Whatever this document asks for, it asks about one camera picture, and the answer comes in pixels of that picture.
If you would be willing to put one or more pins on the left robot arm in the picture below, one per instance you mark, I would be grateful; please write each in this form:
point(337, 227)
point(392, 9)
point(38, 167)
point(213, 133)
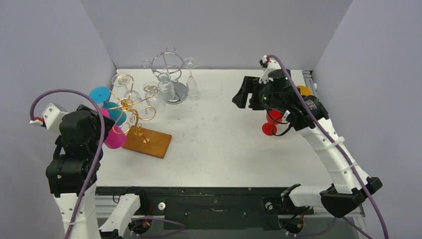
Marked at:
point(72, 180)

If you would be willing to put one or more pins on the silver wire glass rack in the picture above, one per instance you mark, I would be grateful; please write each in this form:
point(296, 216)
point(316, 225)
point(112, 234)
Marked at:
point(168, 61)

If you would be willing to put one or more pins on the clear champagne flute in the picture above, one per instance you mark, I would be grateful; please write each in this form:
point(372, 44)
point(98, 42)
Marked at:
point(190, 64)

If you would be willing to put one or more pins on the clear patterned glass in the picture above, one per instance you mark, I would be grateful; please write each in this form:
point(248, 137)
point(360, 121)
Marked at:
point(166, 86)
point(154, 97)

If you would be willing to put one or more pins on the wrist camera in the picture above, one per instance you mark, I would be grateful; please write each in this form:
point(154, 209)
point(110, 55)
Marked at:
point(268, 64)
point(51, 118)

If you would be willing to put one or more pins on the aluminium table rail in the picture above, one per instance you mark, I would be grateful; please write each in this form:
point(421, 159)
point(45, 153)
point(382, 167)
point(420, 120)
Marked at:
point(309, 81)

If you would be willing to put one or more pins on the pink wine glass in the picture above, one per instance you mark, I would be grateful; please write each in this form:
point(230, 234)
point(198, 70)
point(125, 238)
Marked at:
point(115, 138)

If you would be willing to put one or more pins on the wooden rack base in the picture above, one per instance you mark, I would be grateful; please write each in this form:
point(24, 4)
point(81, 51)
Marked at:
point(147, 141)

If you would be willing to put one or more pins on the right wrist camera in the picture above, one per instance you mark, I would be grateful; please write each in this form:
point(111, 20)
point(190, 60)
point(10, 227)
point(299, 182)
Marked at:
point(268, 64)

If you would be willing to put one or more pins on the orange cup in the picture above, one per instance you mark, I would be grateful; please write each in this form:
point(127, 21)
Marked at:
point(304, 91)

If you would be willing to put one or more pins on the red wine glass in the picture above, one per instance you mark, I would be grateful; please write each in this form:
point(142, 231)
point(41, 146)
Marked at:
point(273, 118)

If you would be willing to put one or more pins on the gold wire glass rack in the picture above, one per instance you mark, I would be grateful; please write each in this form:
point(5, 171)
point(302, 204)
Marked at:
point(135, 118)

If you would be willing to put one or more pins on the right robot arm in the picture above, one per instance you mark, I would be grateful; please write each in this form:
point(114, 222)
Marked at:
point(350, 186)

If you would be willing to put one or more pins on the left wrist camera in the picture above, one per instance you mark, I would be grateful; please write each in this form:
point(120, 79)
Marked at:
point(51, 118)

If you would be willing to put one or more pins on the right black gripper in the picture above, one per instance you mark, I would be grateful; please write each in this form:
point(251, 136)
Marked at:
point(250, 92)

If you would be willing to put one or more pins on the blue wine glass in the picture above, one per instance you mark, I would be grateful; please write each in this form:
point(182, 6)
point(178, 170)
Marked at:
point(100, 95)

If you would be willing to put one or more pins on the clear glass on gold rack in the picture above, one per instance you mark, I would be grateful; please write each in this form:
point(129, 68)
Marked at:
point(126, 81)

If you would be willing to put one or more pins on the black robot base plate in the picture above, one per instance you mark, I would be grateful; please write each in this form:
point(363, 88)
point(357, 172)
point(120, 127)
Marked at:
point(212, 208)

